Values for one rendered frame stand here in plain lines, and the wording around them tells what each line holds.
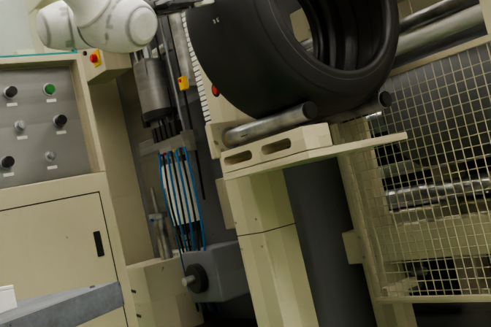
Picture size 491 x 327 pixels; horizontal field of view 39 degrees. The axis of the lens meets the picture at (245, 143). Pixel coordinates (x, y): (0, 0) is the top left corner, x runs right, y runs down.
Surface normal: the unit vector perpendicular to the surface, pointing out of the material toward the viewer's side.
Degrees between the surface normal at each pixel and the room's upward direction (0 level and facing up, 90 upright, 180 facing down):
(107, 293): 90
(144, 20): 116
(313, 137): 90
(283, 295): 90
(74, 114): 90
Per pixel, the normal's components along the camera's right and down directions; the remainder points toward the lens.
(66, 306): 0.90, -0.23
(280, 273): 0.58, -0.19
